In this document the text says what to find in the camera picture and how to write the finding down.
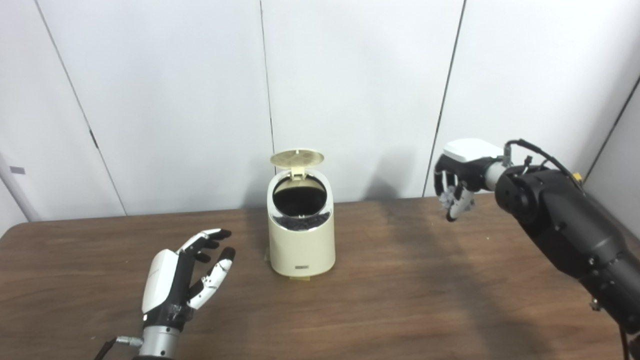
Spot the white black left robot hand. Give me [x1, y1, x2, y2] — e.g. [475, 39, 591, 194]
[141, 228, 236, 332]

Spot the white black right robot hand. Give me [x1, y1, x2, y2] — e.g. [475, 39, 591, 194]
[433, 138, 506, 223]

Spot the white paper ball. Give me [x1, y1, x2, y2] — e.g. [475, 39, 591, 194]
[440, 185, 464, 211]

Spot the round cream bin lid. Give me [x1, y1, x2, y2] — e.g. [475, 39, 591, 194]
[270, 148, 325, 181]

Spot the cream-colored bin body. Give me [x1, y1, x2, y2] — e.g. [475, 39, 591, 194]
[267, 170, 336, 277]

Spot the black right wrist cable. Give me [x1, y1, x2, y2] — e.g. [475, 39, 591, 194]
[504, 139, 587, 193]

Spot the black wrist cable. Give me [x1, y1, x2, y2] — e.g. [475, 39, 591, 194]
[94, 336, 145, 360]
[504, 139, 587, 193]

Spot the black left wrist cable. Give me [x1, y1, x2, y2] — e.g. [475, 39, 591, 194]
[94, 336, 145, 360]

